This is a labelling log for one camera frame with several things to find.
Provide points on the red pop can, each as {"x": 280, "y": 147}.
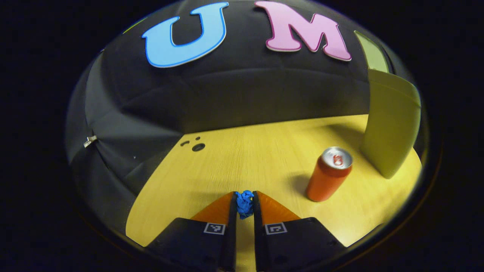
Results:
{"x": 327, "y": 177}

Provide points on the blue paper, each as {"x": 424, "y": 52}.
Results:
{"x": 245, "y": 204}

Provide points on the silver metal clip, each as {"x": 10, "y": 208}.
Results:
{"x": 90, "y": 141}

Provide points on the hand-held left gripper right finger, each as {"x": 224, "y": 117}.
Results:
{"x": 259, "y": 234}

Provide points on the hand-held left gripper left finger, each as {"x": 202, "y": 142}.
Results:
{"x": 231, "y": 234}

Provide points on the wooden desktop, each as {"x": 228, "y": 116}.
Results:
{"x": 245, "y": 158}

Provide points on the cream desktop garbage bin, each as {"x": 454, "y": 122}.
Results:
{"x": 389, "y": 124}

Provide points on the black backdrop cloth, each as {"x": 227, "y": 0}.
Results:
{"x": 227, "y": 94}

